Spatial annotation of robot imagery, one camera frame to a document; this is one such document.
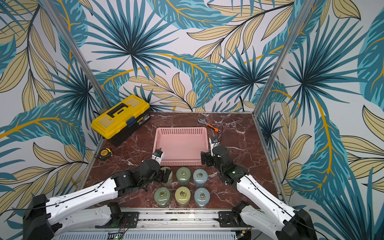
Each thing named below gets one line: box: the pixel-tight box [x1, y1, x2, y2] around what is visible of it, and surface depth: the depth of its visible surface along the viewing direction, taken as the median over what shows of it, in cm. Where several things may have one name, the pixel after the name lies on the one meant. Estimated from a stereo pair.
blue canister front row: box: [194, 187, 211, 208], surface depth 75 cm
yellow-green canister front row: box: [175, 186, 191, 207], surface depth 75 cm
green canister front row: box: [154, 187, 171, 208], surface depth 75 cm
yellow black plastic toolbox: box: [91, 95, 151, 147], surface depth 96 cm
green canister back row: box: [176, 166, 191, 187], surface depth 81 cm
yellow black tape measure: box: [99, 148, 114, 160], surface depth 95 cm
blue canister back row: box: [192, 168, 208, 188], surface depth 81 cm
